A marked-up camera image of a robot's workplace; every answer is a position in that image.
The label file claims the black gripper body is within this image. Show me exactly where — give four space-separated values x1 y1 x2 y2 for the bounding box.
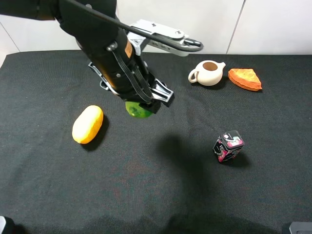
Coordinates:
87 29 174 106

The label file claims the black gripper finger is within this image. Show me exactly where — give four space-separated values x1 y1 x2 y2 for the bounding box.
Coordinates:
139 100 161 114

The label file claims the green lime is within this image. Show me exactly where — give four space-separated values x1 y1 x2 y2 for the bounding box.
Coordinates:
125 101 153 118

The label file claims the cream ceramic teapot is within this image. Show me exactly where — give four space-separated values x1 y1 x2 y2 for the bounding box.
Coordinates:
188 60 226 86

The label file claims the yellow orange mango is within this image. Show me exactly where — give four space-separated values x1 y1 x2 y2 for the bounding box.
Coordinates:
72 105 104 144

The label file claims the black tablecloth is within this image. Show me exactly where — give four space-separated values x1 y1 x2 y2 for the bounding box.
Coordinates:
0 51 312 234

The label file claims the black floral tin box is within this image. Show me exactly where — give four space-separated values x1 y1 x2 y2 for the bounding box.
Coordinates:
213 130 245 163

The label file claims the orange pie slice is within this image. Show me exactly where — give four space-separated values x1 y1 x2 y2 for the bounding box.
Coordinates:
228 68 262 92

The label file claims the grey device bottom right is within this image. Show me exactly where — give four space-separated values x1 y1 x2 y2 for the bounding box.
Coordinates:
289 222 312 234

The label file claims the grey device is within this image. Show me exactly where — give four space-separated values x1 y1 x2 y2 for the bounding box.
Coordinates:
0 216 7 234
289 222 312 234

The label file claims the grey device bottom left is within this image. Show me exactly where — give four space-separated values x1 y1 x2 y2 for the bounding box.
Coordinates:
0 216 7 234

